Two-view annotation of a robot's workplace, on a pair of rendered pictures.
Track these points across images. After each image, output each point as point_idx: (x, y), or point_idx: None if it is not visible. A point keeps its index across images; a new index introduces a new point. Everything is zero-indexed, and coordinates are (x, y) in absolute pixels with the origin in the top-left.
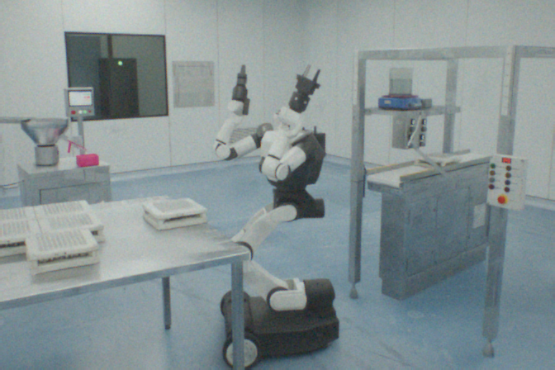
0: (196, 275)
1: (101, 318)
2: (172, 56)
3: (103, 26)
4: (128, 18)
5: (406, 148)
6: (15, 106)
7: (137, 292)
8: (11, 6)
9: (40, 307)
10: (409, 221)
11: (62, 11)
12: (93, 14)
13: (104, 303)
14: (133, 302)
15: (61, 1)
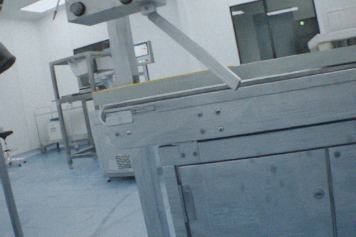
0: (139, 218)
1: (34, 228)
2: (320, 5)
3: None
4: None
5: (70, 18)
6: (203, 67)
7: (84, 218)
8: None
9: (43, 209)
10: (192, 215)
11: None
12: None
13: (58, 218)
14: (65, 225)
15: None
